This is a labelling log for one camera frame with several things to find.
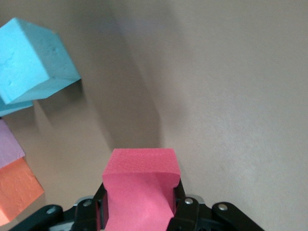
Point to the orange foam cube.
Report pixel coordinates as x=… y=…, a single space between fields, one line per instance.
x=16 y=192

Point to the red foam cube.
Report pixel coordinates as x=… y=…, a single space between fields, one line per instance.
x=139 y=197

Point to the pink foam cube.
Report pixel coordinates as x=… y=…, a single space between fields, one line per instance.
x=9 y=146

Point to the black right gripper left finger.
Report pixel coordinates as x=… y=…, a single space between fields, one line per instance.
x=84 y=216

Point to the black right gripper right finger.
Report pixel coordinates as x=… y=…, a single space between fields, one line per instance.
x=190 y=216

